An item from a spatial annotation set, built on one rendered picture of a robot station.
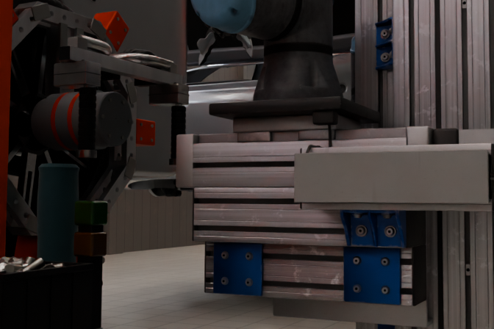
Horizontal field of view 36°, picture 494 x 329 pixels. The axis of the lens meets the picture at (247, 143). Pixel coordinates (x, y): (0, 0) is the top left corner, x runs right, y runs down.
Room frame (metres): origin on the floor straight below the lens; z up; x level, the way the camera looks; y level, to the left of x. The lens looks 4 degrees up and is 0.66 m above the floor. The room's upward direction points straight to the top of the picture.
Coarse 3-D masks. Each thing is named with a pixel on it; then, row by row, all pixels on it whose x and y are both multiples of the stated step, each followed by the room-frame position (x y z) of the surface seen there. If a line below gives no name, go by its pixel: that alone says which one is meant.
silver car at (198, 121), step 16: (240, 64) 5.50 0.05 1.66; (256, 64) 5.43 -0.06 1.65; (336, 64) 4.29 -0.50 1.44; (192, 80) 5.88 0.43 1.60; (240, 80) 4.46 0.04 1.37; (256, 80) 4.36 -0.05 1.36; (192, 96) 4.39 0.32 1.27; (208, 96) 4.33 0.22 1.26; (224, 96) 4.28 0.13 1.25; (240, 96) 4.25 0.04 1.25; (192, 112) 4.35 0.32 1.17; (208, 112) 4.30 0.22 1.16; (192, 128) 4.34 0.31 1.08; (208, 128) 4.29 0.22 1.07; (224, 128) 4.25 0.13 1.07; (160, 192) 5.52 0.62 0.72; (176, 192) 5.48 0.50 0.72
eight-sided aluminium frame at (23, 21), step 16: (32, 16) 1.72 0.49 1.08; (48, 16) 1.76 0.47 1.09; (64, 16) 1.82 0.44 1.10; (80, 16) 1.86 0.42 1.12; (16, 32) 1.68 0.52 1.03; (96, 32) 1.91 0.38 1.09; (112, 48) 1.98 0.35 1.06; (112, 80) 2.05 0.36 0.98; (128, 80) 2.04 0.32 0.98; (128, 96) 2.04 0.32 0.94; (128, 144) 2.04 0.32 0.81; (112, 160) 2.06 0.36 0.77; (128, 160) 2.04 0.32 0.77; (112, 176) 2.06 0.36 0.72; (128, 176) 2.04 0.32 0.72; (16, 192) 1.69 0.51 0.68; (96, 192) 2.00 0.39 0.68; (112, 192) 1.99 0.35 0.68; (16, 208) 1.70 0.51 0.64; (16, 224) 1.73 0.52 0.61; (32, 224) 1.74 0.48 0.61
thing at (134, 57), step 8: (80, 32) 1.86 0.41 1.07; (112, 56) 1.80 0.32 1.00; (120, 56) 1.80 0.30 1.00; (128, 56) 1.79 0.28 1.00; (136, 56) 1.80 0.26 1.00; (144, 56) 1.80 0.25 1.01; (152, 56) 1.82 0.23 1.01; (144, 64) 1.81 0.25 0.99; (152, 64) 1.82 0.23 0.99; (160, 64) 1.85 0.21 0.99; (168, 64) 1.87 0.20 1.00; (176, 72) 1.90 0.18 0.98
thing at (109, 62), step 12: (60, 48) 1.57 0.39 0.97; (72, 48) 1.56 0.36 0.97; (60, 60) 1.57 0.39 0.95; (72, 60) 1.57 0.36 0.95; (96, 60) 1.63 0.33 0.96; (108, 60) 1.67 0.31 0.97; (120, 60) 1.70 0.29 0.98; (108, 72) 1.71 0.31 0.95; (120, 72) 1.71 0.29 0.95; (132, 72) 1.74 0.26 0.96; (144, 72) 1.78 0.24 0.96; (156, 72) 1.82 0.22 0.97; (168, 72) 1.87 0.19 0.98
